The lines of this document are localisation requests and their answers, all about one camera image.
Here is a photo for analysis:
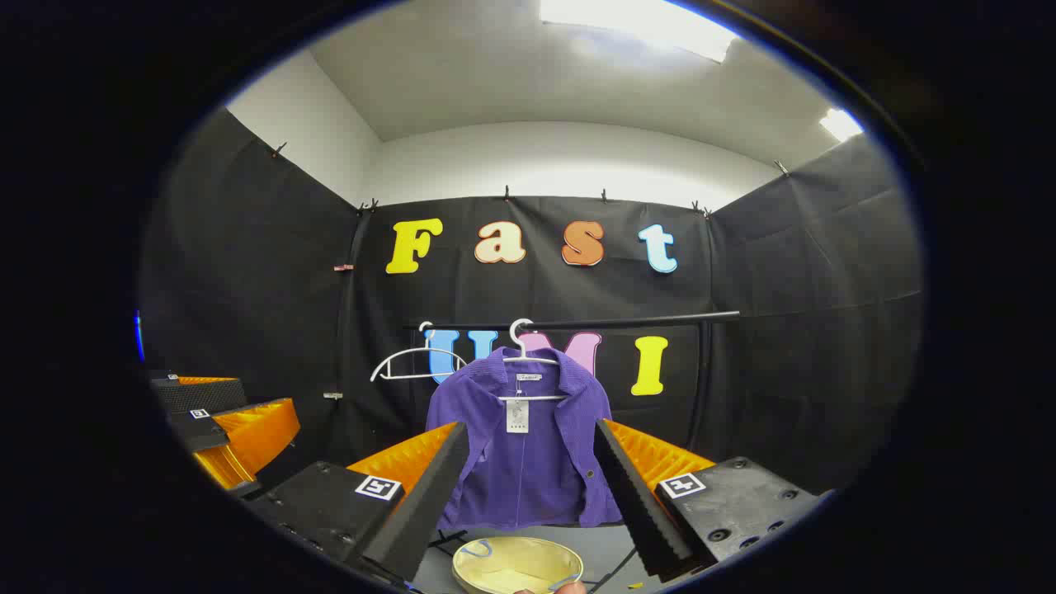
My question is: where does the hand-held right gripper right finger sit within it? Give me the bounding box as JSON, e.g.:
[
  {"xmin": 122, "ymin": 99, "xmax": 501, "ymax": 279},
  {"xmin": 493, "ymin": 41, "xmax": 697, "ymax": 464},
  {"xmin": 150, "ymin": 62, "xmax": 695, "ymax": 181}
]
[{"xmin": 594, "ymin": 418, "xmax": 822, "ymax": 578}]

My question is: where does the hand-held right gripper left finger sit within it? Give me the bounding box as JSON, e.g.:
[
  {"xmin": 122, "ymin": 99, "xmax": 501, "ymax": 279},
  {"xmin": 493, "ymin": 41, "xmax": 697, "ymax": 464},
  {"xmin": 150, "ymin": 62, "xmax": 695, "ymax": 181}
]
[{"xmin": 247, "ymin": 421, "xmax": 469, "ymax": 582}]

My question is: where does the purple jacket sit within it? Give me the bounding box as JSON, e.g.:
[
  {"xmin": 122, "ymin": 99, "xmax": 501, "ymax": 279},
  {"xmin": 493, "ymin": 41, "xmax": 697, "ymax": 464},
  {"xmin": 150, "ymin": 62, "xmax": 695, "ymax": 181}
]
[{"xmin": 425, "ymin": 346, "xmax": 624, "ymax": 531}]

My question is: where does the white plastic clothes hanger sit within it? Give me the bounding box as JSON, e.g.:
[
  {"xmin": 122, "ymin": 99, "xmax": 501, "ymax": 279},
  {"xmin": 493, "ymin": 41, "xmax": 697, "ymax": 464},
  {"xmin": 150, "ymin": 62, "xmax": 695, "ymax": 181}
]
[
  {"xmin": 497, "ymin": 318, "xmax": 570, "ymax": 403},
  {"xmin": 370, "ymin": 322, "xmax": 469, "ymax": 383}
]

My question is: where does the black clothes rack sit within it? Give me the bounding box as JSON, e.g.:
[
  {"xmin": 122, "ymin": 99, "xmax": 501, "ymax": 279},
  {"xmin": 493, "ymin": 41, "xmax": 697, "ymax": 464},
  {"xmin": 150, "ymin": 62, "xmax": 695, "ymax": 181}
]
[{"xmin": 404, "ymin": 311, "xmax": 741, "ymax": 549}]

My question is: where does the small ceiling light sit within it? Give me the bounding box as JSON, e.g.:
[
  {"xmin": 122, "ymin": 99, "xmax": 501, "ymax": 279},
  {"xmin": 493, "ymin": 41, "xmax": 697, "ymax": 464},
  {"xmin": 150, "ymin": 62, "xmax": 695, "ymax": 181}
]
[{"xmin": 819, "ymin": 107, "xmax": 865, "ymax": 143}]

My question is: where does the long ceiling light panel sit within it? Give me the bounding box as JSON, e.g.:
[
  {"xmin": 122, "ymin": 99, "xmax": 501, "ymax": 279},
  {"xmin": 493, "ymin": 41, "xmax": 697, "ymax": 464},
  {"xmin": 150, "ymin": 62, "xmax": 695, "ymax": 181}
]
[{"xmin": 540, "ymin": 0, "xmax": 739, "ymax": 63}]

